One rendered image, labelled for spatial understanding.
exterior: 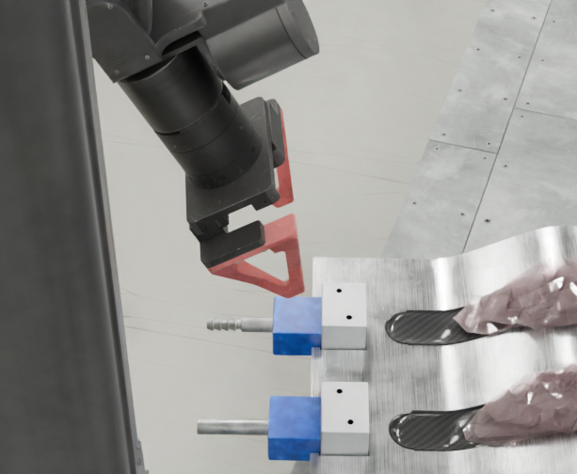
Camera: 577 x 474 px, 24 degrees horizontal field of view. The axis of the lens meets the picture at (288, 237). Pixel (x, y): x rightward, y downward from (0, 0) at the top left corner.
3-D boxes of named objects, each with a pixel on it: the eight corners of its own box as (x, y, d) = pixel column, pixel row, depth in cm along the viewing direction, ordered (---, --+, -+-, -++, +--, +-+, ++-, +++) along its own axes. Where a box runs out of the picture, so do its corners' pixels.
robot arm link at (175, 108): (103, 31, 90) (100, 83, 86) (194, -13, 88) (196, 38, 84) (156, 103, 94) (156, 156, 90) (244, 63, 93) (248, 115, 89)
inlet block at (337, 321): (205, 368, 114) (202, 323, 110) (210, 324, 117) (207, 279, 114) (363, 371, 113) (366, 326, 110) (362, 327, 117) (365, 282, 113)
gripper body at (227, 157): (274, 111, 99) (225, 38, 94) (285, 205, 91) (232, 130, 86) (196, 147, 100) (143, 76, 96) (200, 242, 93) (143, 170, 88)
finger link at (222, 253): (332, 229, 100) (273, 143, 94) (342, 299, 95) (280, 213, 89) (249, 263, 102) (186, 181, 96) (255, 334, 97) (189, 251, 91)
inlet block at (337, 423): (196, 474, 106) (193, 429, 102) (200, 423, 109) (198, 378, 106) (366, 477, 105) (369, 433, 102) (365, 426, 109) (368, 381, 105)
